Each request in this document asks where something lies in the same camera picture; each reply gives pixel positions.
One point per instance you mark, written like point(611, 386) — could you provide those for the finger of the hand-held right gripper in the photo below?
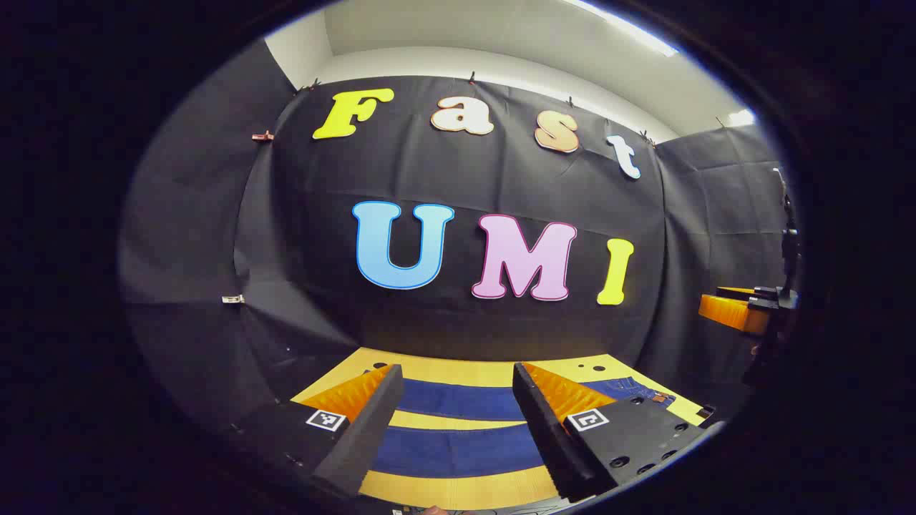
point(730, 311)

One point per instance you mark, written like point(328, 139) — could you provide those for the black backdrop cloth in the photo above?
point(429, 172)

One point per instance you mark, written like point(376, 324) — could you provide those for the copper backdrop clip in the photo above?
point(262, 136)

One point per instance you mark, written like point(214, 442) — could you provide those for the ceiling light strip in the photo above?
point(741, 116)

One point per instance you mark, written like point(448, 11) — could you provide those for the blue denim jeans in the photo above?
point(458, 400)

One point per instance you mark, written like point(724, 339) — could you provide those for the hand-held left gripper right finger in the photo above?
point(547, 429)

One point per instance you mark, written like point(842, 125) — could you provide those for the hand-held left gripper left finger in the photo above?
point(365, 429)

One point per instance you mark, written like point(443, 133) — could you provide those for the silver backdrop clip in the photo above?
point(232, 299)

